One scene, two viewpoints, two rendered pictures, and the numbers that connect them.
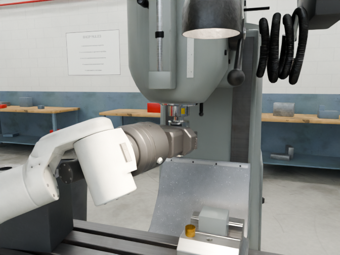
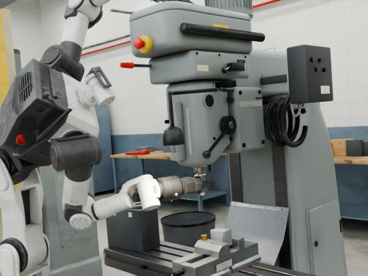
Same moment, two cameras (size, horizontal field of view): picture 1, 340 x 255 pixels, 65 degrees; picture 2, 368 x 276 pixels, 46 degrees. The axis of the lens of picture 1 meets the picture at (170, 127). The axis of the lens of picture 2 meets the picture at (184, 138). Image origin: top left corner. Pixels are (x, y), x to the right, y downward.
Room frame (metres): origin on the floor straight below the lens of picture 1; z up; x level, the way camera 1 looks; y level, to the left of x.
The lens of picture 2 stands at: (-0.92, -0.76, 1.50)
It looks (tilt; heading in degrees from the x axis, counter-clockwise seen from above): 3 degrees down; 28
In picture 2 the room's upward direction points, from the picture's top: 4 degrees counter-clockwise
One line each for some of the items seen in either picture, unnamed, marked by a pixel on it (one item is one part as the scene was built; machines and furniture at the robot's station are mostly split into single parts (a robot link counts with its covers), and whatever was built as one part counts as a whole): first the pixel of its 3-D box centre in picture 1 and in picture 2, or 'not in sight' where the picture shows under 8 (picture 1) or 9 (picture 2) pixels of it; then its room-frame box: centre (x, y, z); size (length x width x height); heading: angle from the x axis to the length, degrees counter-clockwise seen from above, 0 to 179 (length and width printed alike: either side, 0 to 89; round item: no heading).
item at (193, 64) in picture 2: not in sight; (200, 68); (0.63, -0.03, 1.68); 0.34 x 0.24 x 0.10; 163
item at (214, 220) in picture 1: (213, 224); (220, 237); (0.56, -0.10, 1.03); 0.06 x 0.05 x 0.06; 71
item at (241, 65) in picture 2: not in sight; (231, 68); (0.61, -0.17, 1.66); 0.12 x 0.04 x 0.04; 163
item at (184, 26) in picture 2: not in sight; (225, 33); (0.58, -0.17, 1.79); 0.45 x 0.04 x 0.04; 163
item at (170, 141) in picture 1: (155, 144); (180, 187); (0.51, 0.03, 1.23); 0.13 x 0.12 x 0.10; 58
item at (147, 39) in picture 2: not in sight; (144, 44); (0.37, 0.05, 1.76); 0.06 x 0.02 x 0.06; 73
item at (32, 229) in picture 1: (24, 204); (132, 224); (0.70, 0.41, 1.02); 0.22 x 0.12 x 0.20; 82
